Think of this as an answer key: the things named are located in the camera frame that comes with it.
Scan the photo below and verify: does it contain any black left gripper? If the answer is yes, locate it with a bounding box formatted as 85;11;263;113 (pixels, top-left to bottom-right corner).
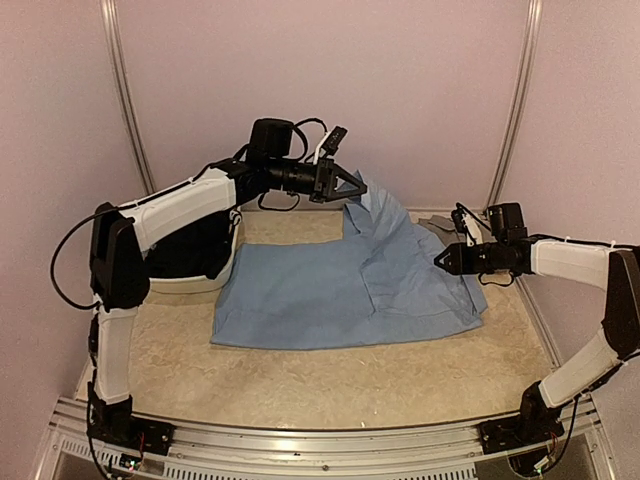
270;156;370;203

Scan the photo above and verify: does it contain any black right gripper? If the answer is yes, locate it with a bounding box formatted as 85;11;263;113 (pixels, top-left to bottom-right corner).
435;240;507;275

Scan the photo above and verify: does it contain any light blue long sleeve shirt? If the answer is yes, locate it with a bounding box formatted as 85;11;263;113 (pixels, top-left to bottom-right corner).
211;171;488;350

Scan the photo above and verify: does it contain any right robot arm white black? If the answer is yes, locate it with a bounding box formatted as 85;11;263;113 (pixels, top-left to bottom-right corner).
434;202;639;454

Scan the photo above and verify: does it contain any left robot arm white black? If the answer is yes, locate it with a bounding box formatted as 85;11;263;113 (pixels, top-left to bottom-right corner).
87;118;367;455

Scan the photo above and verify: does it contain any folded grey button shirt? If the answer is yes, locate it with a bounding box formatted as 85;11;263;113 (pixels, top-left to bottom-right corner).
418;215;466;246

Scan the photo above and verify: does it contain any black garment in basket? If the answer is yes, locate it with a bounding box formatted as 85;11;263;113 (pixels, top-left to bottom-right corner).
144;211;235;279

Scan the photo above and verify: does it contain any white plastic laundry basket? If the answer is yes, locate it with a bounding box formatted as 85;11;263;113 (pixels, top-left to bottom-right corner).
149;225;240;294

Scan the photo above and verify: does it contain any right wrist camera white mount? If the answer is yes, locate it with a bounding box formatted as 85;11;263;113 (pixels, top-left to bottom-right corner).
451;202;484;246

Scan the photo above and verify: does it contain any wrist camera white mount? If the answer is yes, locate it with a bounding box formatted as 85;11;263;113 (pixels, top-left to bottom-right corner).
451;202;484;246
312;126;348;164

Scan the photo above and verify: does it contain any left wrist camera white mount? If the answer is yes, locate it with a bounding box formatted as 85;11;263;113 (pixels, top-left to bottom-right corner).
312;126;348;164

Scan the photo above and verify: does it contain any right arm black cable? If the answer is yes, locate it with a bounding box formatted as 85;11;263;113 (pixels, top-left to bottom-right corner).
529;234;631;251

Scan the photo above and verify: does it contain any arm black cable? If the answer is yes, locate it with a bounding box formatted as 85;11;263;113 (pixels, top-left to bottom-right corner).
529;234;631;251
48;209;116;310

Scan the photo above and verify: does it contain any right aluminium corner post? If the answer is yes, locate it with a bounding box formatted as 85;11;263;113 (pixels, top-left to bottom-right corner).
483;0;544;210

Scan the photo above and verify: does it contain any aluminium corner post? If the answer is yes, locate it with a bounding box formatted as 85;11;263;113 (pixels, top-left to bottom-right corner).
483;0;544;210
99;0;156;195

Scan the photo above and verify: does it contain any left aluminium corner post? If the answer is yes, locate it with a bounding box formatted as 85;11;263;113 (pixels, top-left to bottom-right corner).
99;0;156;195

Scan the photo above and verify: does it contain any front aluminium frame rail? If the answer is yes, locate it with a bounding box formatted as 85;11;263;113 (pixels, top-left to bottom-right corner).
29;396;620;479

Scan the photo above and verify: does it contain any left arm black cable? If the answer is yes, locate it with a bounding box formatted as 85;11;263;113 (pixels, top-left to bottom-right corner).
48;209;116;310

